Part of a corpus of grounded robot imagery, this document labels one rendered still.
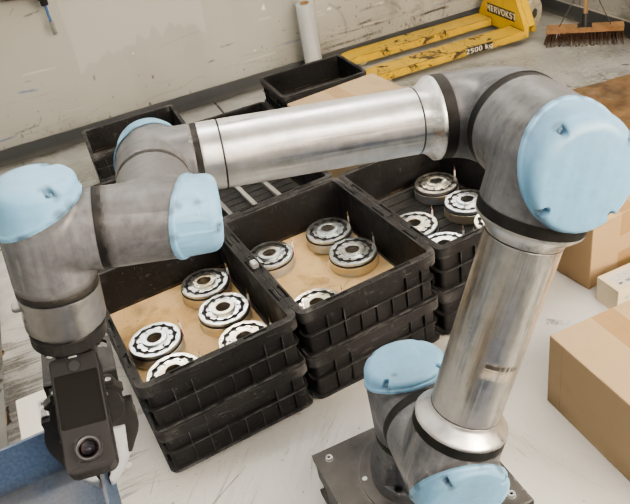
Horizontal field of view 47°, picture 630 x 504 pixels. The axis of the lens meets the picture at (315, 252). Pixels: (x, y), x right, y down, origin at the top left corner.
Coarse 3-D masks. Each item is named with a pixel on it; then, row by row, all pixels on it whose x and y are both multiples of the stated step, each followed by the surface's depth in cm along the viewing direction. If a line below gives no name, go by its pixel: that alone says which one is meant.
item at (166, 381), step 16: (224, 240) 151; (240, 256) 145; (256, 272) 139; (272, 288) 134; (112, 320) 134; (288, 320) 126; (112, 336) 130; (256, 336) 124; (272, 336) 125; (128, 352) 126; (224, 352) 122; (240, 352) 124; (128, 368) 122; (176, 368) 120; (192, 368) 120; (208, 368) 122; (144, 384) 118; (160, 384) 118; (176, 384) 120
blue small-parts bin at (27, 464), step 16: (16, 448) 83; (32, 448) 84; (0, 464) 83; (16, 464) 84; (32, 464) 85; (48, 464) 86; (0, 480) 84; (16, 480) 85; (32, 480) 86; (48, 480) 86; (64, 480) 85; (80, 480) 85; (0, 496) 85; (16, 496) 85; (32, 496) 84; (48, 496) 84; (64, 496) 83; (80, 496) 83; (96, 496) 82; (112, 496) 77
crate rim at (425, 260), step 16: (304, 192) 162; (352, 192) 159; (256, 208) 160; (368, 208) 153; (224, 224) 156; (400, 224) 145; (416, 240) 140; (432, 256) 136; (384, 272) 133; (400, 272) 133; (416, 272) 135; (352, 288) 131; (368, 288) 131; (288, 304) 130; (320, 304) 128; (336, 304) 129; (304, 320) 128
